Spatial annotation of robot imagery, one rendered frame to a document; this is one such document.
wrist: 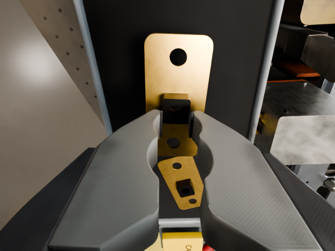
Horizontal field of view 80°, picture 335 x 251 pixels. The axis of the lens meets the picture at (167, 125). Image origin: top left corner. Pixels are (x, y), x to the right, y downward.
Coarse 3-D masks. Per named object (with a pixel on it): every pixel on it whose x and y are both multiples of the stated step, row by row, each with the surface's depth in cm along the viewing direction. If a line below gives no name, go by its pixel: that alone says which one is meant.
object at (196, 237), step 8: (176, 232) 30; (184, 232) 30; (192, 232) 30; (200, 232) 30; (168, 240) 29; (176, 240) 29; (184, 240) 29; (192, 240) 29; (200, 240) 29; (168, 248) 30; (176, 248) 30; (184, 248) 30; (192, 248) 30; (200, 248) 30
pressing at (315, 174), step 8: (320, 80) 34; (320, 88) 34; (328, 88) 33; (296, 168) 43; (304, 168) 43; (312, 168) 43; (320, 168) 43; (304, 176) 44; (312, 176) 44; (320, 176) 44; (328, 176) 44; (312, 184) 46; (320, 184) 46; (328, 192) 47; (328, 200) 48
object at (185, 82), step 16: (160, 48) 11; (192, 48) 11; (208, 48) 11; (160, 64) 12; (192, 64) 12; (208, 64) 12; (160, 80) 12; (176, 80) 12; (192, 80) 12; (160, 96) 13; (176, 96) 12; (192, 96) 13; (176, 112) 13; (176, 128) 14; (160, 144) 15; (192, 144) 15
